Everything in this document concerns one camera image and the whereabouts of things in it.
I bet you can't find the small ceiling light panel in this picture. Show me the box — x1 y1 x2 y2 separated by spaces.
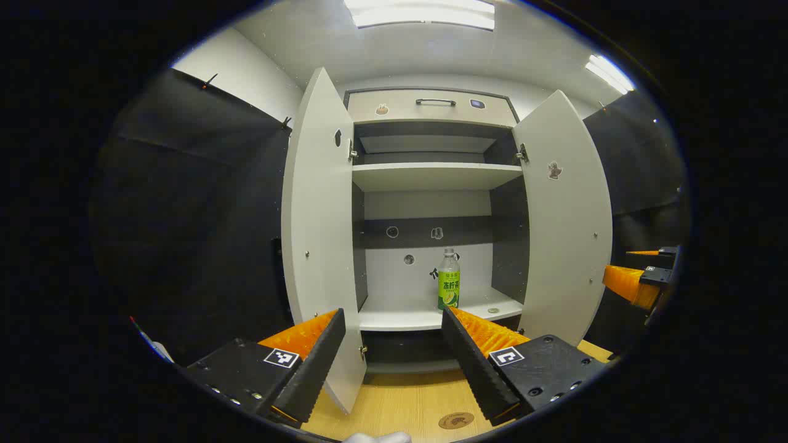
584 54 635 95

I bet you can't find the white and grey cabinet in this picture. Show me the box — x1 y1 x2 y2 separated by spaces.
345 86 531 376

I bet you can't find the green label bottle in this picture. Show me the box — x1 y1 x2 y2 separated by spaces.
438 249 461 311

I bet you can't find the large ceiling light panel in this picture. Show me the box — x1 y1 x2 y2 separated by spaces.
343 0 497 31

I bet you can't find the beige cabinet drawer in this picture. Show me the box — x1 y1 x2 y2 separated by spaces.
346 89 519 128

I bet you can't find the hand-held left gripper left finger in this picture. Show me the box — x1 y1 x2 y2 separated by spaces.
185 308 347 428

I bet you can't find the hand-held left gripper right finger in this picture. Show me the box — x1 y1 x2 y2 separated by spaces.
441 306 608 428

